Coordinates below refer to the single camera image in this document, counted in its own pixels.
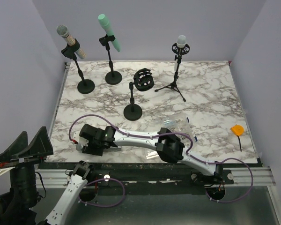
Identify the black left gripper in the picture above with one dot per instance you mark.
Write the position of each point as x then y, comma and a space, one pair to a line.
40, 146

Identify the round base clip stand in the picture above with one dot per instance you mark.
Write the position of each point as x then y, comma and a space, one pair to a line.
112, 77
85, 86

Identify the mint green microphone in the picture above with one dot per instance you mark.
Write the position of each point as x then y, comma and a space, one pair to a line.
106, 25

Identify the white microphone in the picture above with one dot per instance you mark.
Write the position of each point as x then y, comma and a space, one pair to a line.
181, 42

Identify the black tripod microphone stand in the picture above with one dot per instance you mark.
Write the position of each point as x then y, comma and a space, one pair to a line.
173, 85

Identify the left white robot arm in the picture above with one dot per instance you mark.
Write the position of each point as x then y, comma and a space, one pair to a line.
20, 213

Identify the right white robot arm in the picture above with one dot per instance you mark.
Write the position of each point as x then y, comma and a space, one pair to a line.
168, 145

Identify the glitter microphone silver head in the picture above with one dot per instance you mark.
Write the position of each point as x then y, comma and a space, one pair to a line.
63, 31

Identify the clear plastic screw box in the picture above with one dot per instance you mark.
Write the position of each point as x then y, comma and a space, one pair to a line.
175, 123

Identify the orange tape measure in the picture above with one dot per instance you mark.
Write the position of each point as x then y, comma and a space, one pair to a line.
238, 130

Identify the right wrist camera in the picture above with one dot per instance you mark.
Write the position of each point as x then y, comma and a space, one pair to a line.
80, 142

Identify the black mounting rail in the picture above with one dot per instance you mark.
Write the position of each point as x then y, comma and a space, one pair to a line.
149, 179

